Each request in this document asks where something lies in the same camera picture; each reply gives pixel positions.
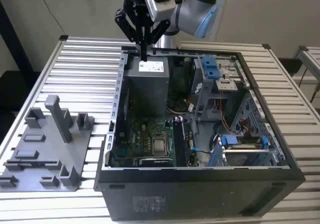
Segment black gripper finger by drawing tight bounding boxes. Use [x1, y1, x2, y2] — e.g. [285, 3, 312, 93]
[114, 8, 145, 61]
[143, 19, 171, 61]

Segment blue plastic drive latch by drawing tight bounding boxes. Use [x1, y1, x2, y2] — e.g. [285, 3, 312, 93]
[206, 67, 221, 80]
[201, 55, 216, 70]

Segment grey power supply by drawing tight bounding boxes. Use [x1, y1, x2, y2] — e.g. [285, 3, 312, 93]
[123, 56, 171, 118]

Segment grey metal drive cage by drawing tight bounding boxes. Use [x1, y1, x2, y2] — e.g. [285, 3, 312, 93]
[190, 55, 251, 122]

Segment green motherboard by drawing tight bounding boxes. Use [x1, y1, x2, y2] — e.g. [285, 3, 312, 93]
[109, 116, 201, 169]

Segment silver CPU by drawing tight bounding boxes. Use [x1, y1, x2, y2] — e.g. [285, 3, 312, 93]
[153, 138, 168, 155]

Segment perforated metal panel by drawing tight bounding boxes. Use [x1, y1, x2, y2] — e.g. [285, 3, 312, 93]
[229, 90, 287, 166]

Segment metal socket cover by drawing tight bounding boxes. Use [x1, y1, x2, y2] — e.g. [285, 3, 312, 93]
[150, 133, 170, 158]

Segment hard disk in blue carrier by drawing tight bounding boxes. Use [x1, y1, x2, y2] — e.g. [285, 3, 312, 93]
[208, 133, 272, 168]

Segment black chair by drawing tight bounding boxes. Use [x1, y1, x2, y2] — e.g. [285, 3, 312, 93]
[0, 0, 41, 135]

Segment NVIDIA graphics card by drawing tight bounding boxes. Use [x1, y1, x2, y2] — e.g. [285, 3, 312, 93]
[132, 157, 176, 168]

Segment black box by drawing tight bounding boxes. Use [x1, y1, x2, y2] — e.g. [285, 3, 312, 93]
[278, 57, 303, 79]

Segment grey parts rack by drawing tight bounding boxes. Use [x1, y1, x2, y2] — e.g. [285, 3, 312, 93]
[0, 95, 96, 192]

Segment metal slat side table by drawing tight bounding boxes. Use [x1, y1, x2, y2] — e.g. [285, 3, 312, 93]
[291, 45, 320, 85]

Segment black PC case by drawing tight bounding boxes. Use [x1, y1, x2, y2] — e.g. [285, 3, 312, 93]
[93, 45, 306, 222]

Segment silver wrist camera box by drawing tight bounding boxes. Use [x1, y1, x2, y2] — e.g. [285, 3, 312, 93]
[145, 0, 177, 23]

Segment thin black wall cable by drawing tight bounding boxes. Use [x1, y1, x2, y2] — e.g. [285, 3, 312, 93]
[38, 0, 68, 37]

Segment multicoloured power wire bundle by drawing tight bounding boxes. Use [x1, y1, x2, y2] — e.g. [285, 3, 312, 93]
[166, 97, 195, 115]

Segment orange and red wires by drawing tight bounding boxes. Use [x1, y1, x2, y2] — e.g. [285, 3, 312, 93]
[216, 97, 251, 137]

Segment blue SATA cable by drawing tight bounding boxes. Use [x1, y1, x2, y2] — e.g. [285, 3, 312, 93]
[190, 145, 213, 155]

